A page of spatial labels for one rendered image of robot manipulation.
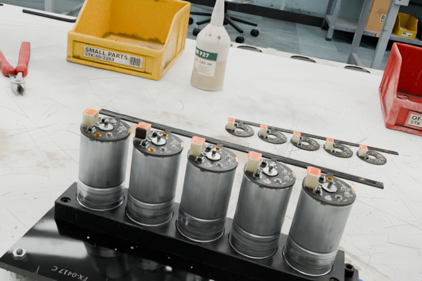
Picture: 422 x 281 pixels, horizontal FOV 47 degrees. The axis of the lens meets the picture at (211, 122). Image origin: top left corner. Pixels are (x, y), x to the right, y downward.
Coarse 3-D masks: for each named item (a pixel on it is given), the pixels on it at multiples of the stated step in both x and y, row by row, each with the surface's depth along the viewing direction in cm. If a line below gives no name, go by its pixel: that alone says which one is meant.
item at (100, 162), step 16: (112, 128) 24; (80, 144) 24; (96, 144) 24; (112, 144) 24; (128, 144) 25; (80, 160) 24; (96, 160) 24; (112, 160) 24; (80, 176) 25; (96, 176) 24; (112, 176) 24; (80, 192) 25; (96, 192) 25; (112, 192) 25; (96, 208) 25; (112, 208) 25
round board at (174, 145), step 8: (152, 136) 24; (168, 136) 25; (176, 136) 25; (136, 144) 23; (144, 144) 23; (152, 144) 24; (168, 144) 24; (176, 144) 24; (144, 152) 23; (152, 152) 23; (160, 152) 23; (168, 152) 23; (176, 152) 23
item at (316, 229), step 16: (304, 192) 22; (336, 192) 23; (304, 208) 22; (320, 208) 22; (336, 208) 22; (304, 224) 22; (320, 224) 22; (336, 224) 22; (288, 240) 24; (304, 240) 23; (320, 240) 22; (336, 240) 23; (288, 256) 24; (304, 256) 23; (320, 256) 23; (304, 272) 23; (320, 272) 23
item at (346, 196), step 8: (320, 176) 23; (328, 176) 24; (304, 184) 23; (336, 184) 23; (344, 184) 23; (312, 192) 22; (320, 192) 22; (344, 192) 22; (352, 192) 23; (320, 200) 22; (328, 200) 22; (336, 200) 22; (344, 200) 22; (352, 200) 22
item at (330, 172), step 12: (132, 120) 26; (144, 120) 26; (168, 132) 25; (180, 132) 25; (192, 132) 26; (216, 144) 25; (228, 144) 25; (264, 156) 24; (276, 156) 25; (324, 168) 24; (360, 180) 24; (372, 180) 24
